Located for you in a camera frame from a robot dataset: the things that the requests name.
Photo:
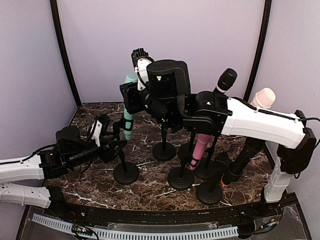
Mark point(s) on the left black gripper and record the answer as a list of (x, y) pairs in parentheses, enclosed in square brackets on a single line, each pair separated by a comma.
[(108, 154)]

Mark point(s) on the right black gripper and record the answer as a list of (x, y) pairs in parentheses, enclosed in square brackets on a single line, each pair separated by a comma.
[(131, 103)]

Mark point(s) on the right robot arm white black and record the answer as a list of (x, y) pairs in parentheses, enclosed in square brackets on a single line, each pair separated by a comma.
[(162, 89)]

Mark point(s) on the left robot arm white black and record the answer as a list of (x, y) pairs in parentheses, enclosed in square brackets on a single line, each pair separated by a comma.
[(53, 161)]

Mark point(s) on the black mic stand blue mic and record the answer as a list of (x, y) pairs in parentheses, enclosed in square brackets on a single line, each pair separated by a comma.
[(164, 151)]

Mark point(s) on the black mic stand cream mic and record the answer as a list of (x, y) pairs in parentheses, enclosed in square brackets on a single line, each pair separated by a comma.
[(205, 170)]

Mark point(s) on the black microphone orange base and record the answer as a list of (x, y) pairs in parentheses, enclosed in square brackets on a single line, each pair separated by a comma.
[(251, 148)]

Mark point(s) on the cream pink microphone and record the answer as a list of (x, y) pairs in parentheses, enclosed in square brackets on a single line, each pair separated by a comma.
[(264, 98)]

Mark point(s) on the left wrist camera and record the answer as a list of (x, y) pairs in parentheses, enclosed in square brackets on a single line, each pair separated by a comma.
[(100, 127)]

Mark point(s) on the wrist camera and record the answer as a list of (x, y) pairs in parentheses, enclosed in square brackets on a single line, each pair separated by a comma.
[(100, 127), (141, 59)]

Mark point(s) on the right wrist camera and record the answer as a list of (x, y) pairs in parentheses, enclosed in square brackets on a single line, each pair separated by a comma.
[(141, 59)]

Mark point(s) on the white slotted cable duct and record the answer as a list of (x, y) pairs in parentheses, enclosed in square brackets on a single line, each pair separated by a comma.
[(123, 231)]

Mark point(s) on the black front table rail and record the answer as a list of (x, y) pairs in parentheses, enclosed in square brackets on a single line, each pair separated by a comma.
[(239, 214)]

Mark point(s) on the left black frame post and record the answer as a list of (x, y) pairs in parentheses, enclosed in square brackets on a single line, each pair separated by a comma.
[(63, 51)]

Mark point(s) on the black frame post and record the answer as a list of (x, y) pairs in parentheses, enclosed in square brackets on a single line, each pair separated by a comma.
[(259, 49), (63, 51)]

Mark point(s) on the right black frame post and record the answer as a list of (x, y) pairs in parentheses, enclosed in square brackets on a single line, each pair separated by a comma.
[(259, 49)]

